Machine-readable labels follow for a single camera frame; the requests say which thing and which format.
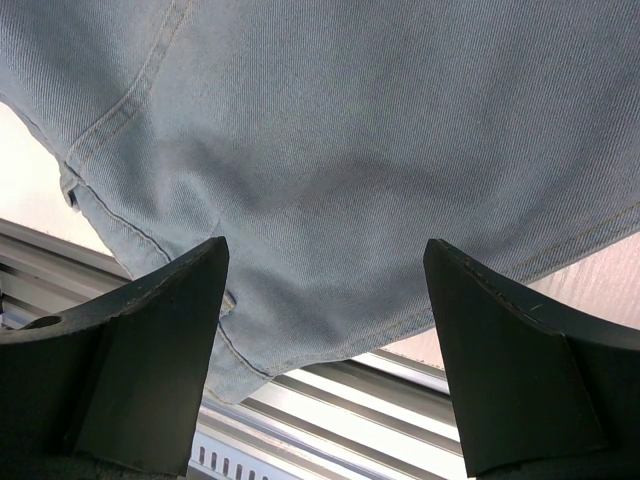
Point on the aluminium mounting rail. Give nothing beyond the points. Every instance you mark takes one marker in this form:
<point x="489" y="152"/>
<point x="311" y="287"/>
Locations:
<point x="378" y="416"/>

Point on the light blue denim skirt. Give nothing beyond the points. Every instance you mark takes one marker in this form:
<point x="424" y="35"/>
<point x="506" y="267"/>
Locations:
<point x="327" y="142"/>

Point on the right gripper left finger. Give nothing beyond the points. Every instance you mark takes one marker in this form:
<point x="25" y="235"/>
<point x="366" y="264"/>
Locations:
<point x="113" y="387"/>

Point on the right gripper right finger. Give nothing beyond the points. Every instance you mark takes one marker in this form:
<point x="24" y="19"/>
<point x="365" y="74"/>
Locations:
<point x="539" y="389"/>

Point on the white slotted cable duct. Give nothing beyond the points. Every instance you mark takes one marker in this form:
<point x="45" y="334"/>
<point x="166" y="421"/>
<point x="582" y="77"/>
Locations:
<point x="215" y="459"/>

